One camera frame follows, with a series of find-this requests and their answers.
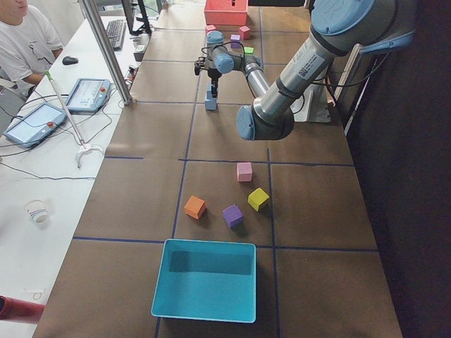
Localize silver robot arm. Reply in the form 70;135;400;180
194;1;418;141

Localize orange foam block far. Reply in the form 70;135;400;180
184;195;206;220

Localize reacher grabber stick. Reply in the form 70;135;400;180
44;70;104;169

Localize blue plastic bin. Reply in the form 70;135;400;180
151;239;257;323

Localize aluminium frame post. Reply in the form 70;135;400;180
79;0;132;106

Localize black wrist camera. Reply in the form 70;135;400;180
194;56;208;76

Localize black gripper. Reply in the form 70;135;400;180
207;68;221;96

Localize paper cup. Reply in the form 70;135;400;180
24;199;49;224

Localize seated person white shirt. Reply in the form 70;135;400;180
0;0;64;99

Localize yellow foam block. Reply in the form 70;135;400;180
247;187;270;212

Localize purple foam block far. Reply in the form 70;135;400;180
222;204;244;228

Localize black computer mouse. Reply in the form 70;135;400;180
62;56;78;65

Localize black keyboard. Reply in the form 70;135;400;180
106;19;126;51

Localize black camera cable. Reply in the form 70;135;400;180
200;40;247;59

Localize pink plastic tray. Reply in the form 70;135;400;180
204;0;248;26

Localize white pedestal column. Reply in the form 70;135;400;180
290;83;331;123

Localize pink foam block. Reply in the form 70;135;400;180
236;162;253;182

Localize red foam block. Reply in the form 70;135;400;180
238;25;251;41

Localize black monitor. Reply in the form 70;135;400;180
121;0;152;36

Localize red fire extinguisher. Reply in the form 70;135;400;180
1;296;45;324

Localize far teach pendant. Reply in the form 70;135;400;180
66;78;111;115

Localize teach pendant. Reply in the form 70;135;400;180
3;103;66;148
66;78;111;115

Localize near teach pendant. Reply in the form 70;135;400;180
3;103;66;148

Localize light blue foam block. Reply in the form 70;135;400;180
204;98;217;111
205;84;217;99

